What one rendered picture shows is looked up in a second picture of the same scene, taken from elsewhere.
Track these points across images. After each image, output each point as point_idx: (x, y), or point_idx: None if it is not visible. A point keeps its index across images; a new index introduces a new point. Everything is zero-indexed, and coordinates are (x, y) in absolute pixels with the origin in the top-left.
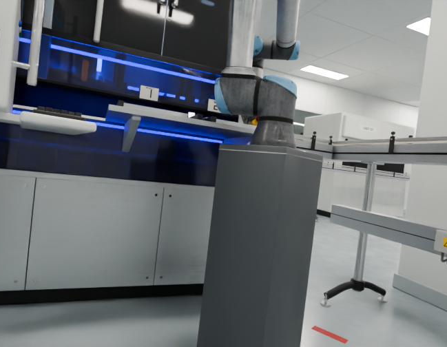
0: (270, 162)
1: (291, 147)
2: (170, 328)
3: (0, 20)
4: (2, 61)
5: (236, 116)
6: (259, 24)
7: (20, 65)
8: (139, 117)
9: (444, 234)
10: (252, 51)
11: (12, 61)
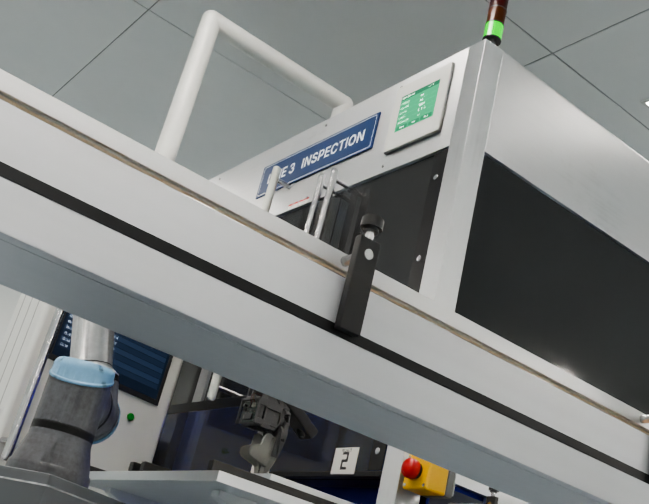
0: None
1: (14, 466)
2: None
3: (3, 401)
4: None
5: (377, 476)
6: (442, 254)
7: (3, 440)
8: (110, 487)
9: None
10: (84, 336)
11: (0, 438)
